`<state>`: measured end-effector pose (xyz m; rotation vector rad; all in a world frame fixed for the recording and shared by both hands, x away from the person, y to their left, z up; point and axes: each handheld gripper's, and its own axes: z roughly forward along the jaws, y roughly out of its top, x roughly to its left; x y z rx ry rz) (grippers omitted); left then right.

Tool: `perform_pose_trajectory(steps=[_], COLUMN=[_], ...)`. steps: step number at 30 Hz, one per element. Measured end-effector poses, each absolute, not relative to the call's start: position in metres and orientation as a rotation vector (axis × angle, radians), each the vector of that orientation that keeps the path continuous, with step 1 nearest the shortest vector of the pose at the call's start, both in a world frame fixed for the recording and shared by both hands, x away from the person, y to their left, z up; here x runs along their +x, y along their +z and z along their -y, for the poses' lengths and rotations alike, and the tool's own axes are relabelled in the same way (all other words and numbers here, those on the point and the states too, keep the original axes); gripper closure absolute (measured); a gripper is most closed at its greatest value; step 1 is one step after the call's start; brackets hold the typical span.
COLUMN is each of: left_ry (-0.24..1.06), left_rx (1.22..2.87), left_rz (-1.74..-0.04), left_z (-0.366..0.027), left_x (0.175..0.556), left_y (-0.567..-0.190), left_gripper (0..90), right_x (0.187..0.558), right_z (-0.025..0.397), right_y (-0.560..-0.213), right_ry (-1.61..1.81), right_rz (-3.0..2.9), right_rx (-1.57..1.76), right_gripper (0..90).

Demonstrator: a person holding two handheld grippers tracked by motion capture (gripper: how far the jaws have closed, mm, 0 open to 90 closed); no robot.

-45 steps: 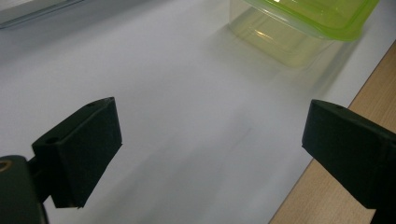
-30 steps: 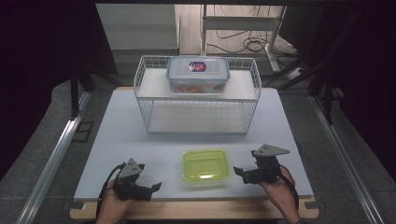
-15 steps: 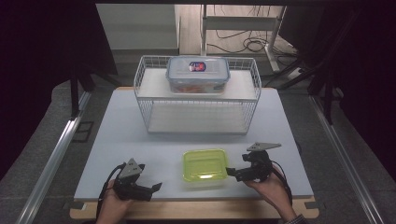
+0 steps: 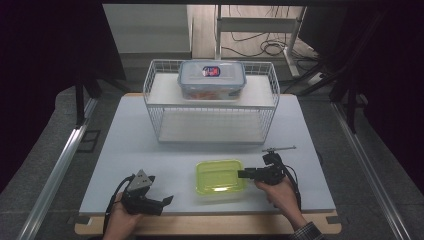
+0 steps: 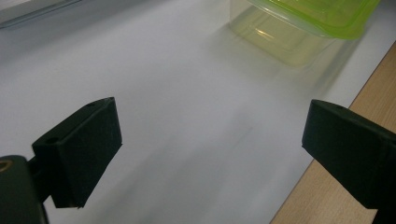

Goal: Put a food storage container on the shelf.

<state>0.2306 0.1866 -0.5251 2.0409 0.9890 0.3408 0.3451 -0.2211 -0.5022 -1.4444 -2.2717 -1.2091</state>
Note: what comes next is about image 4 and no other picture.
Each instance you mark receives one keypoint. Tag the white metal desk frame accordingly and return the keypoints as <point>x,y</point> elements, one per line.
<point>256,24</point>

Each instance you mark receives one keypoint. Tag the person's right hand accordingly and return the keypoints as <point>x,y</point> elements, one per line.
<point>283,196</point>

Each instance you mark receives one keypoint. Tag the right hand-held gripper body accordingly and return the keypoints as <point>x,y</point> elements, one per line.
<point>271,173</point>

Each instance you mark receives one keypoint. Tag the person's left hand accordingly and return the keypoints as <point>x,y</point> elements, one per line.
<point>120,220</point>

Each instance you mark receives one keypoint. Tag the white cabinet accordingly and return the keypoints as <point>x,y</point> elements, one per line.
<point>146,26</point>

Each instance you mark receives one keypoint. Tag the clear container with blue-sealed lid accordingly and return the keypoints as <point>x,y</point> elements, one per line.
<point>211,85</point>

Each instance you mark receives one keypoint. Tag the green lidded food container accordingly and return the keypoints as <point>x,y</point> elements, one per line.
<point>216,176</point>

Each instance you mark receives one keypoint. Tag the aluminium rail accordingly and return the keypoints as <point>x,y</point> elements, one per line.
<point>53,180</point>
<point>373,173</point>

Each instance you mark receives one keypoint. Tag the black stand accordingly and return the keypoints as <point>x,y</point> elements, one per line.
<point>350,106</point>
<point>80,106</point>

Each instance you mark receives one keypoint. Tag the dark curtain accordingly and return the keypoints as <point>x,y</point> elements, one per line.
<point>393,66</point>
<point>40,66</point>

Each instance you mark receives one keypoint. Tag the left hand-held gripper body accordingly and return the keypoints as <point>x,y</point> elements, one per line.
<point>140,203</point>

